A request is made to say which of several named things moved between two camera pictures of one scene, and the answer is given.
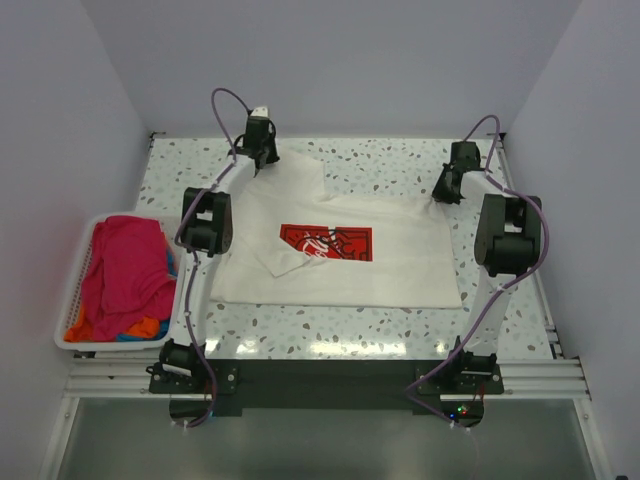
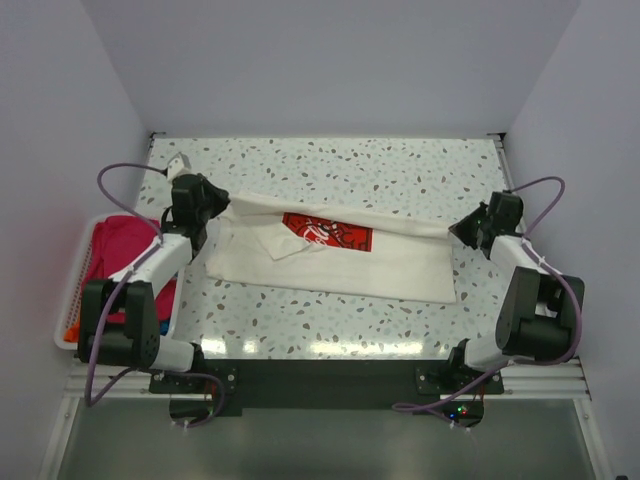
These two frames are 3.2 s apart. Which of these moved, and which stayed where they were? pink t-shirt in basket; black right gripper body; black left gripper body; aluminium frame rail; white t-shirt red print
Moved: black left gripper body; white t-shirt red print; black right gripper body
Stayed: pink t-shirt in basket; aluminium frame rail
